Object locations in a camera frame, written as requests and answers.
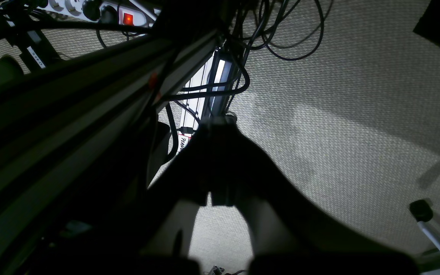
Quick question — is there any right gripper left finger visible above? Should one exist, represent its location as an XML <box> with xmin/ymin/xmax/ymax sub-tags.
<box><xmin>91</xmin><ymin>122</ymin><xmax>228</xmax><ymax>274</ymax></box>

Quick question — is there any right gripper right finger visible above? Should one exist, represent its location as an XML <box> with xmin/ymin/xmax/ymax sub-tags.
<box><xmin>212</xmin><ymin>123</ymin><xmax>419</xmax><ymax>275</ymax></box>

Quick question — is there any white labelled device box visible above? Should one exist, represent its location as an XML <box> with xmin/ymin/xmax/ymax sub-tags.
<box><xmin>177</xmin><ymin>49</ymin><xmax>236</xmax><ymax>153</ymax></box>

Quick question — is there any white power strip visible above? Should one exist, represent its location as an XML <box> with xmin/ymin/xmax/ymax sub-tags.
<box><xmin>43</xmin><ymin>0</ymin><xmax>161</xmax><ymax>27</ymax></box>

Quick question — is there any aluminium table frame rail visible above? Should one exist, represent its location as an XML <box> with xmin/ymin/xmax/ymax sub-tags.
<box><xmin>0</xmin><ymin>30</ymin><xmax>221</xmax><ymax>275</ymax></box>

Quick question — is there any black cable bundle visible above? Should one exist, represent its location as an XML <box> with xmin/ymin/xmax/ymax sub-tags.
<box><xmin>220</xmin><ymin>0</ymin><xmax>333</xmax><ymax>61</ymax></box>

